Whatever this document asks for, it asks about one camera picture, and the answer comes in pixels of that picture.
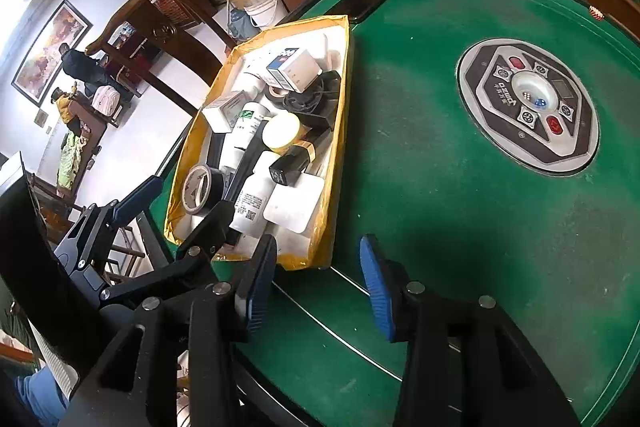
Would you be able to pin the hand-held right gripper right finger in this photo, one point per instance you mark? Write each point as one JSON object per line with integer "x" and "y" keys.
{"x": 379, "y": 292}

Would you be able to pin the black tape roll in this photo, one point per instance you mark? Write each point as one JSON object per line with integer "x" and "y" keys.
{"x": 202, "y": 189}
{"x": 315, "y": 99}

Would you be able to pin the black gold lipstick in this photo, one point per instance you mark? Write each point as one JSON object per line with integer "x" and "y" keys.
{"x": 290, "y": 164}

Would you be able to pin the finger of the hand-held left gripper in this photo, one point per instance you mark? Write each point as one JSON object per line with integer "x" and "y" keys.
{"x": 135, "y": 199}
{"x": 210, "y": 227}

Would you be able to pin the red patterned tile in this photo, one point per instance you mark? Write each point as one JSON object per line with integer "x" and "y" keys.
{"x": 596, "y": 13}

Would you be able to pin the white bottle green label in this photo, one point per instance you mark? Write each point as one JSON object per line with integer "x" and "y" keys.
{"x": 252, "y": 202}
{"x": 245, "y": 132}

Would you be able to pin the white charger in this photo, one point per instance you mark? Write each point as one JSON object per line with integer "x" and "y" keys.
{"x": 254, "y": 84}

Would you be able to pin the yellow cardboard box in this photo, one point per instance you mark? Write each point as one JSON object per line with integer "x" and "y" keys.
{"x": 340, "y": 147}

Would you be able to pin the wooden chair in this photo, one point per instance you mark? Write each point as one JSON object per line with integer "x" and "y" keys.
{"x": 45, "y": 202}

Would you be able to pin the white square case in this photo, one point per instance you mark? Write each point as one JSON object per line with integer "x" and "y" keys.
{"x": 295, "y": 204}

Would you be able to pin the round yellow tin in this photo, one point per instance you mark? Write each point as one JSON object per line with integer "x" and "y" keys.
{"x": 281, "y": 132}

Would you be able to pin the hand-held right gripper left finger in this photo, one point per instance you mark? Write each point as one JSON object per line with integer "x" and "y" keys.
{"x": 257, "y": 292}

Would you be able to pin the framed wall painting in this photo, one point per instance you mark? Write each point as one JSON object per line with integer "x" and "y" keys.
{"x": 52, "y": 52}

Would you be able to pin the blue white carton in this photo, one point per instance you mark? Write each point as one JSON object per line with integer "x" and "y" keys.
{"x": 295, "y": 69}

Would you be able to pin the small grey white box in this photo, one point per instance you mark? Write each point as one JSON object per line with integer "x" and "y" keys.
{"x": 225, "y": 109}

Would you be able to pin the round dice control panel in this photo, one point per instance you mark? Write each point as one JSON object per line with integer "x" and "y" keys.
{"x": 527, "y": 107}

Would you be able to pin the white plastic bucket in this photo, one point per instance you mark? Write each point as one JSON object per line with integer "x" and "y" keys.
{"x": 262, "y": 7}

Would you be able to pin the person's leg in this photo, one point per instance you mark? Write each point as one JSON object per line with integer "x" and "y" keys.
{"x": 42, "y": 397}

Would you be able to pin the pink backpack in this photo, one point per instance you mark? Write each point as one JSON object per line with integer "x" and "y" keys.
{"x": 107, "y": 102}

